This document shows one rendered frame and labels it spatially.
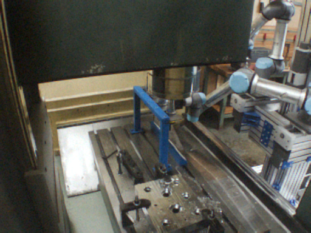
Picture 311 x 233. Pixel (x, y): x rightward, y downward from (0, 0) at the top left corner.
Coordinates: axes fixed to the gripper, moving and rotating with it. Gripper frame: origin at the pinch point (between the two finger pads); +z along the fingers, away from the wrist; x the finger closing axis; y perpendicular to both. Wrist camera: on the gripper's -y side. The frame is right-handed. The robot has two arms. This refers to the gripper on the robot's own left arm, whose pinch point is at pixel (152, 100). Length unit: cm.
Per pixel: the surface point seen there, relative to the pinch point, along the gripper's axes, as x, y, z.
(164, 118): -28.5, -3.3, 5.1
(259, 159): 42, 113, -164
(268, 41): 176, -7, -274
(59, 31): -65, -49, 51
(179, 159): -27.5, 24.9, -6.7
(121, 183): -31, 30, 27
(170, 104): -23.4, -7.8, 0.0
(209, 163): -14, 45, -40
